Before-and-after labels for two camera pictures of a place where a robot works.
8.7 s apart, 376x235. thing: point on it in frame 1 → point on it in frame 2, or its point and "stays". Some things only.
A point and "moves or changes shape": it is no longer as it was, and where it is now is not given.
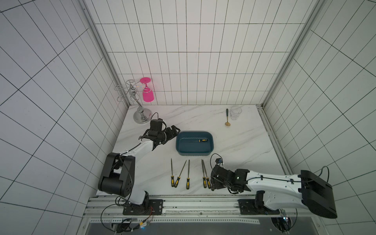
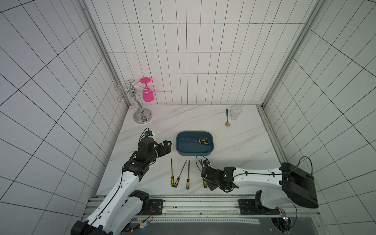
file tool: x=199 y=140 stays
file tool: x=188 y=180 stays
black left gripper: x=171 y=135 → x=168 y=149
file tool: x=208 y=183 moves or changes shape
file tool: x=204 y=178 stays
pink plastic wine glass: x=148 y=96 stays
